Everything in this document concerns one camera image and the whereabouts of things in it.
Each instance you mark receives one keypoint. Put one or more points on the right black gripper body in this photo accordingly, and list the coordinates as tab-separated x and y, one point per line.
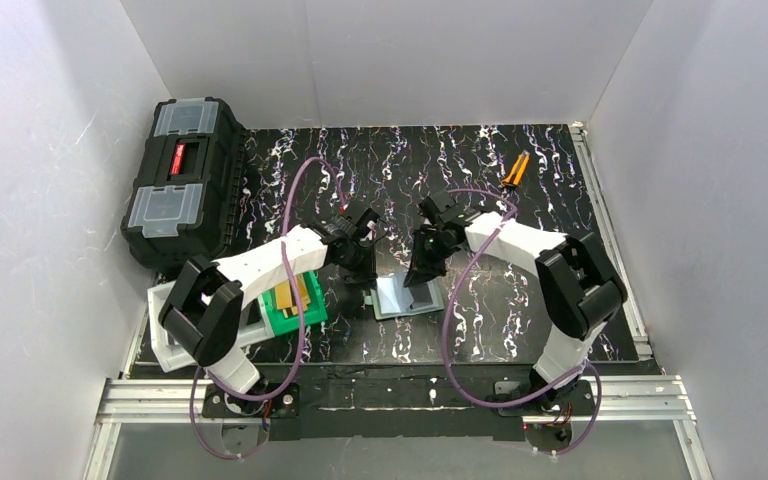
430	244

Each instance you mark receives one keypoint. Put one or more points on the gold credit cards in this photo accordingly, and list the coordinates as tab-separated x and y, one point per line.
285	300

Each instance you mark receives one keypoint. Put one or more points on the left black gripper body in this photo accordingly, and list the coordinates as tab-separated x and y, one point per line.
359	252

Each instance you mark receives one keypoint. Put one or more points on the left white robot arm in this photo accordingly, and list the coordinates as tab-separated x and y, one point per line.
204	309

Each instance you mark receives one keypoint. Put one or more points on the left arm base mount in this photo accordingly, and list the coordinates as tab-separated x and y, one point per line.
221	405

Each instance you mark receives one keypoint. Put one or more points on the white bin with black cards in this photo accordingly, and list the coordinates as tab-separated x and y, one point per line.
255	324

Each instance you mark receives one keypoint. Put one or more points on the green plastic bin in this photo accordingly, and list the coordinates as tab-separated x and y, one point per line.
316	312

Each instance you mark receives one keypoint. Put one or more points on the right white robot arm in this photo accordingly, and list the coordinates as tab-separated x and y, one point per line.
581	288

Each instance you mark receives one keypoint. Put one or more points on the white bin with silver cards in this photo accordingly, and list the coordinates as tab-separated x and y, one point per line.
170	355

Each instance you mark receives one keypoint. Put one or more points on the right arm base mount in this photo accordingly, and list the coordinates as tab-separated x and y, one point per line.
557	421

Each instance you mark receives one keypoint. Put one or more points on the aluminium frame rail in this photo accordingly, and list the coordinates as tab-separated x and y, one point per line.
401	404

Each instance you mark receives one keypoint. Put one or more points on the black toolbox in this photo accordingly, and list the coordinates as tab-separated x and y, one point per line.
186	193

